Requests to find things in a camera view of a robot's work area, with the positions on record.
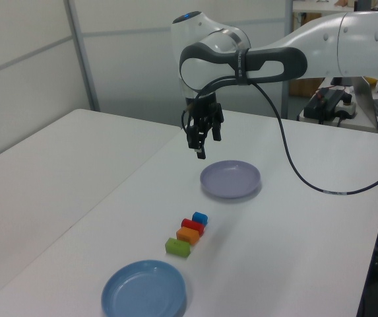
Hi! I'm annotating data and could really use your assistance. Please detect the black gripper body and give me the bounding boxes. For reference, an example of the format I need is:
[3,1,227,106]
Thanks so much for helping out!
[182,93,225,126]

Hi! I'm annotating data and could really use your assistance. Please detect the blue plate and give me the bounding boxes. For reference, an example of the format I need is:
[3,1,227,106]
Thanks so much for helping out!
[101,260,188,317]

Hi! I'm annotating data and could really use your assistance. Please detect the brown wooden cabinet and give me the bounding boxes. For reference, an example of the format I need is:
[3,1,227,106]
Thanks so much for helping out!
[299,13,321,26]

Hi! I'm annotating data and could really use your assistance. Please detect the grey partition post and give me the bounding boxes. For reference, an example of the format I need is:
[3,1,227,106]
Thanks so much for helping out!
[280,81,290,120]
[64,0,101,112]

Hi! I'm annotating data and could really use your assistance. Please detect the grey metal plate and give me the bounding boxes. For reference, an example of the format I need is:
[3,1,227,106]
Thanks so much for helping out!
[352,76,378,130]

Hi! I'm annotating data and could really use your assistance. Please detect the red cylinder block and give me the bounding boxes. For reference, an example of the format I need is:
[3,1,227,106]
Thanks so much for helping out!
[181,217,206,236]

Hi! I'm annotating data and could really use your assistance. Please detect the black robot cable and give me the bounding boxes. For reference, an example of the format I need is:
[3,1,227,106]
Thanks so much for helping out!
[180,75,378,196]

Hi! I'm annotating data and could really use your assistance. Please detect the orange block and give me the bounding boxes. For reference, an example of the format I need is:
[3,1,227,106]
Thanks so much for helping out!
[175,226,201,246]

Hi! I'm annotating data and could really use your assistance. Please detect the blue block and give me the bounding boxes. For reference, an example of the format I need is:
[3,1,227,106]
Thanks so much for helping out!
[191,211,208,228]

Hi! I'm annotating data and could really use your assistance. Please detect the purple plate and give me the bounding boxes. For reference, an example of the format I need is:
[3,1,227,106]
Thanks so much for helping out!
[199,160,262,200]

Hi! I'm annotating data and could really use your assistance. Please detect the black cable strap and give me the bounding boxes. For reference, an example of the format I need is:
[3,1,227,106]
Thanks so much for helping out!
[233,48,251,86]

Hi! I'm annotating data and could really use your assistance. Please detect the green block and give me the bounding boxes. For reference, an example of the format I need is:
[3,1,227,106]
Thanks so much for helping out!
[164,236,192,259]

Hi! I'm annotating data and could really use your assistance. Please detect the black power device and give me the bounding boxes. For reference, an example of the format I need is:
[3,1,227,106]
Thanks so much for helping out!
[303,87,355,125]

